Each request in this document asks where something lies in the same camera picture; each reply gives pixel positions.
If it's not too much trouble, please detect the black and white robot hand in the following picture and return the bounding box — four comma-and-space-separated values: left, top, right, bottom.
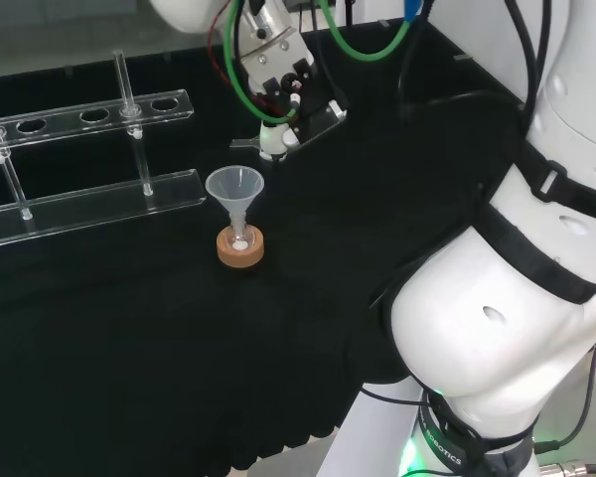
240, 29, 349, 163

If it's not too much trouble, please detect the clear plastic funnel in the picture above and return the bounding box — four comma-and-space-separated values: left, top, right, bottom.
205, 167, 265, 235

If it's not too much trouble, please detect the clear acrylic funnel stand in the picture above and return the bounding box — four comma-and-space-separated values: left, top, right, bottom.
0, 49, 208, 249

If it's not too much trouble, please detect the small round-bottom glass flask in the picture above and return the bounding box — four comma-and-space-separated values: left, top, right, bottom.
225, 212, 255, 252

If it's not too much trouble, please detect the black bench cloth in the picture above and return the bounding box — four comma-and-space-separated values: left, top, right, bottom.
0, 22, 527, 473

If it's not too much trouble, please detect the green cable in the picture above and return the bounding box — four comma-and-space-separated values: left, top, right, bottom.
224, 0, 299, 125
322, 0, 424, 64

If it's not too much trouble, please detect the thin red cable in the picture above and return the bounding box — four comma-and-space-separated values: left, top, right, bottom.
207, 24, 230, 83

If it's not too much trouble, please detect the cork ring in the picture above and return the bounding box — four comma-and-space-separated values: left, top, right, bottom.
217, 226, 266, 270

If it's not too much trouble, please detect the black cable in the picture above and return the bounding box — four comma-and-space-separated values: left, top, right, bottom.
533, 325, 596, 454
504, 0, 553, 113

